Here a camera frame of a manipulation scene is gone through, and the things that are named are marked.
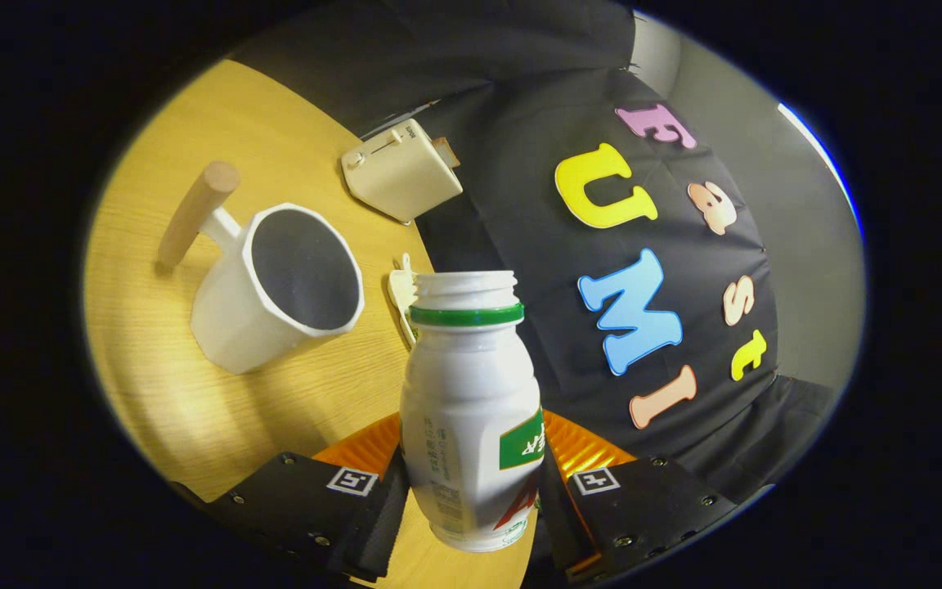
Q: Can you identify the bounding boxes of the white divided condiment dish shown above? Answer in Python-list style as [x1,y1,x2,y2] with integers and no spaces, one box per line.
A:
[387,254,419,348]

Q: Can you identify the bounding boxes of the black backdrop cloth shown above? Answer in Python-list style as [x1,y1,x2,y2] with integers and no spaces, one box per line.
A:
[230,0,836,504]

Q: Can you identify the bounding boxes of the wooden table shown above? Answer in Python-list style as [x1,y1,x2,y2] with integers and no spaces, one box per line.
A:
[83,59,537,589]

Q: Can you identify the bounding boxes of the white juice bottle green label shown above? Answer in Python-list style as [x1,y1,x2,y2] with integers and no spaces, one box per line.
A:
[399,271,545,554]

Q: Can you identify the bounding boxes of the white cup wooden handle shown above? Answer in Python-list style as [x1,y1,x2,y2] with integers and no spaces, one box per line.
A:
[156,161,366,375]

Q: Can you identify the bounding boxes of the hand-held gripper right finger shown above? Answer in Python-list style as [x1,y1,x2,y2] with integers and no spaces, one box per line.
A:
[536,409,770,583]

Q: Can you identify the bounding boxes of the cream toaster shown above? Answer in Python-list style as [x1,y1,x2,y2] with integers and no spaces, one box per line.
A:
[341,119,464,224]

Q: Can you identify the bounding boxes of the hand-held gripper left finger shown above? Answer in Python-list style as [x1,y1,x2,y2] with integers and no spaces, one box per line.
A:
[173,413,410,583]

